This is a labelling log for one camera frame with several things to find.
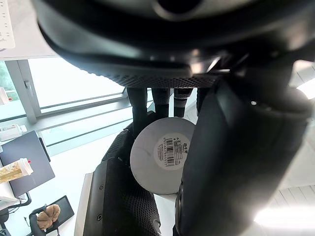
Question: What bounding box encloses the white power strip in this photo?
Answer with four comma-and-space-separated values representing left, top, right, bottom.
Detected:
0, 0, 16, 50

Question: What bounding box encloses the dark grey closed laptop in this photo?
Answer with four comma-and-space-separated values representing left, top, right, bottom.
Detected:
0, 130, 56, 198

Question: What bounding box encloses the clear cup with yellow drink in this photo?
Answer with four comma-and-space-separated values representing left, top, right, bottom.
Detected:
0, 158, 34, 184

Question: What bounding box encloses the white cup with barcode label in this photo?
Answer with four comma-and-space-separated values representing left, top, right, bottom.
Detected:
129, 117, 198, 195

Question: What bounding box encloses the grey window handle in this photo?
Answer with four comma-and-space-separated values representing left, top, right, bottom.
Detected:
24, 79, 33, 99

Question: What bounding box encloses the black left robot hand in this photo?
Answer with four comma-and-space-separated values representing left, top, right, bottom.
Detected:
31, 0, 315, 236

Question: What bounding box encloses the grey window frame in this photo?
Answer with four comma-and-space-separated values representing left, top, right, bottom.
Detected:
4, 59, 135, 125

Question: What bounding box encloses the black office chair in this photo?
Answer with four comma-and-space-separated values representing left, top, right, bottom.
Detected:
29, 195, 75, 236

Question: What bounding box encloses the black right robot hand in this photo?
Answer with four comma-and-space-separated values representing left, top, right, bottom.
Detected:
75, 122, 162, 236

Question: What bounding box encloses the brown plush toy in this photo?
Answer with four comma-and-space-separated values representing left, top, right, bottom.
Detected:
36, 204, 61, 231

